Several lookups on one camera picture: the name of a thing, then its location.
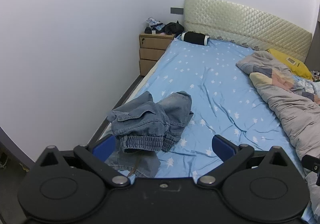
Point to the cream quilted headboard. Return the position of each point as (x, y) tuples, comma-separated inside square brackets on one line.
[(237, 23)]

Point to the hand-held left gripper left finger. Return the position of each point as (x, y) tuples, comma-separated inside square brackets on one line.
[(104, 147)]

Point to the wooden nightstand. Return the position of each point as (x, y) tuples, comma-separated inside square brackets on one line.
[(152, 48)]

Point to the black roll pillow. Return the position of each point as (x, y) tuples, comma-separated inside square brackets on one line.
[(195, 38)]

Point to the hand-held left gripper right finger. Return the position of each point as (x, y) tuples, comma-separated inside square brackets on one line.
[(223, 147)]

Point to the yellow pillow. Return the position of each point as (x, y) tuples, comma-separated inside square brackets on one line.
[(285, 60)]

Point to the printed plastic bag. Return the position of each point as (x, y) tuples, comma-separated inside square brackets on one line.
[(153, 22)]

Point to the grey patchwork quilt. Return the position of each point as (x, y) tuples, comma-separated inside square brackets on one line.
[(287, 98)]

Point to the light blue star bed sheet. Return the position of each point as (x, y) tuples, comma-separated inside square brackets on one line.
[(220, 83)]

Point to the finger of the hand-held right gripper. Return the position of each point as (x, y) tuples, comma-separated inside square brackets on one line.
[(310, 162)]

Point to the black cloth bundle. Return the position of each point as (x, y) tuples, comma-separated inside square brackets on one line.
[(173, 28)]

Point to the grey wall switch plate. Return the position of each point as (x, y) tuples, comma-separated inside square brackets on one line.
[(177, 10)]

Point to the white and blue cloth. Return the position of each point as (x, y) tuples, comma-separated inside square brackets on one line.
[(308, 86)]

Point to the blue denim jeans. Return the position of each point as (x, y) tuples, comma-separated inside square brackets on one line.
[(145, 118)]

